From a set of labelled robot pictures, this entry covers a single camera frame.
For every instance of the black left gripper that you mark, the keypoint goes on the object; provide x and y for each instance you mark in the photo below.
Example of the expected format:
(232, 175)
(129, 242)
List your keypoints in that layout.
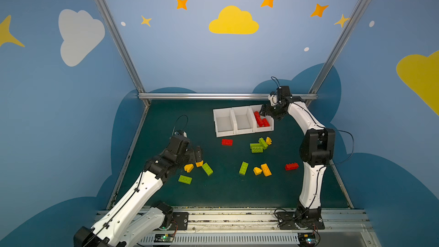
(195, 154)

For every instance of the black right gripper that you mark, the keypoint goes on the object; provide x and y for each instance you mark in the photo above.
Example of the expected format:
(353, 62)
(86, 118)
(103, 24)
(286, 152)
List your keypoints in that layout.
(266, 110)

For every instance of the red lego brick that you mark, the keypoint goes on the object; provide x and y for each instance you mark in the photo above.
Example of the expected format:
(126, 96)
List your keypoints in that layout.
(265, 123)
(227, 142)
(292, 166)
(258, 118)

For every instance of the green lego brick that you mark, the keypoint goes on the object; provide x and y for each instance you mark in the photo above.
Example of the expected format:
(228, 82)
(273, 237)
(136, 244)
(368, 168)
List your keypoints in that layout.
(243, 168)
(208, 170)
(185, 179)
(263, 143)
(256, 148)

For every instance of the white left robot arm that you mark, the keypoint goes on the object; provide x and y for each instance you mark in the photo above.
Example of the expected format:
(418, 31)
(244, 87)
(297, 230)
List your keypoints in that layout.
(119, 227)

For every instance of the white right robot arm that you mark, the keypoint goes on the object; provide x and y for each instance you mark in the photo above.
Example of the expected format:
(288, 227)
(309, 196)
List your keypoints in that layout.
(316, 149)

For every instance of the green flat lego brick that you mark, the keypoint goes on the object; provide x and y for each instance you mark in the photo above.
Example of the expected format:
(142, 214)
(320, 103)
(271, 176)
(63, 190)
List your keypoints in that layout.
(185, 179)

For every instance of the white middle bin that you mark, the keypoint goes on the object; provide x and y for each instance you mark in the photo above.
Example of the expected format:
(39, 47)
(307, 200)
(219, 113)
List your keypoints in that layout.
(244, 120)

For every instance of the white left bin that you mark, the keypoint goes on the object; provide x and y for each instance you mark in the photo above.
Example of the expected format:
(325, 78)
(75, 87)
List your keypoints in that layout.
(223, 122)

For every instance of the yellow flat lego brick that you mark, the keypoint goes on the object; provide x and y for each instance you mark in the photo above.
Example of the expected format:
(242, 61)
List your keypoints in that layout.
(265, 170)

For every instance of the left controller board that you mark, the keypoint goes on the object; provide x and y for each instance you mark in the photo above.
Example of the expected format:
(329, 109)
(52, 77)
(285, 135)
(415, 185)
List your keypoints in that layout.
(163, 238)

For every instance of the controller board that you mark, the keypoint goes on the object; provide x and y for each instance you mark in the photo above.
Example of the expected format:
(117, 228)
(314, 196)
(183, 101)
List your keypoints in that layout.
(307, 240)
(163, 238)

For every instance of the right controller board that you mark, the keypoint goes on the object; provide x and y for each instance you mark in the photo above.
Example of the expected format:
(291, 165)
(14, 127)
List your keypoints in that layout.
(307, 240)

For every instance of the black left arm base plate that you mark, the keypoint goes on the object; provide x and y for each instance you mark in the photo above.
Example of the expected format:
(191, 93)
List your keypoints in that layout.
(179, 221)

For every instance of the aluminium right corner post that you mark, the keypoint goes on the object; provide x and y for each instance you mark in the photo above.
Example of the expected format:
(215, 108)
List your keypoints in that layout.
(347, 31)

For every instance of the aluminium corner post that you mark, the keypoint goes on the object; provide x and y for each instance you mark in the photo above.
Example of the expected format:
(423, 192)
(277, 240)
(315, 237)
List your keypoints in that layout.
(121, 47)
(347, 31)

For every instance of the aluminium back rail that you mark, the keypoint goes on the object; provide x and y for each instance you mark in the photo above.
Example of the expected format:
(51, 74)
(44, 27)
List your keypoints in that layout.
(206, 96)

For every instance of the aluminium front rail base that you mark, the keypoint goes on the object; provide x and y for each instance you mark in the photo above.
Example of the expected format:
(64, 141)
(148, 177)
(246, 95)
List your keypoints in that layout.
(248, 226)

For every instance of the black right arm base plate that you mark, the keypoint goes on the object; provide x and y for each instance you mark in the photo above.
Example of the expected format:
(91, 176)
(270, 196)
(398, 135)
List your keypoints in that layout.
(287, 221)

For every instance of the aluminium left corner post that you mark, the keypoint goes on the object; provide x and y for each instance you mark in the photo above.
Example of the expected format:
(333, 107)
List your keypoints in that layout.
(121, 47)

